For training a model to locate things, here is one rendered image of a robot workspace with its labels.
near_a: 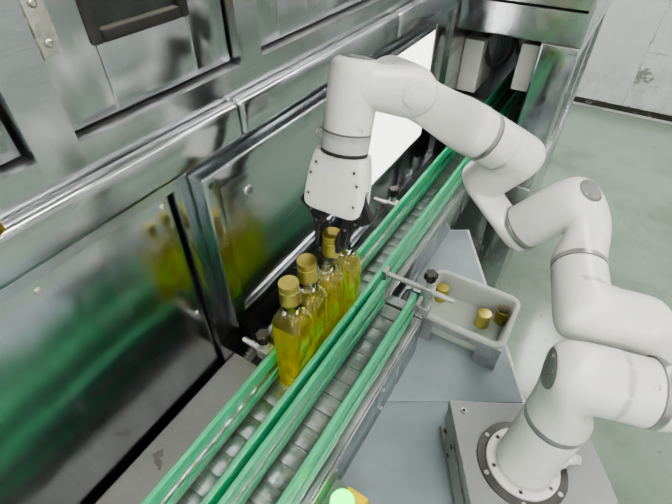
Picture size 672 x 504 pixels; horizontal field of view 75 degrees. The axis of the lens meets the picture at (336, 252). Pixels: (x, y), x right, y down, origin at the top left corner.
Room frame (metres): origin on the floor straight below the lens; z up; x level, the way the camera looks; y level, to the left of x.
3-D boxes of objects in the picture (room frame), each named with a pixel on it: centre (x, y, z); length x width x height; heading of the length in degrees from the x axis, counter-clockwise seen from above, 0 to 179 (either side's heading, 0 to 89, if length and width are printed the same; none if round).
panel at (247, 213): (0.92, -0.03, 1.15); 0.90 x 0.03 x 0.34; 148
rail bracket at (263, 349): (0.51, 0.15, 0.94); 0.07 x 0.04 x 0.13; 58
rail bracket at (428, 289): (0.66, -0.18, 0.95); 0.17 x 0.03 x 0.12; 58
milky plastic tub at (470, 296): (0.71, -0.33, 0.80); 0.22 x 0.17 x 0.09; 58
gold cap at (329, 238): (0.57, 0.01, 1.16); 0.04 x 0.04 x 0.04
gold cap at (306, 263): (0.53, 0.05, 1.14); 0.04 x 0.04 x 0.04
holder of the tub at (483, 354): (0.72, -0.30, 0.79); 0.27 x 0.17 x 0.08; 58
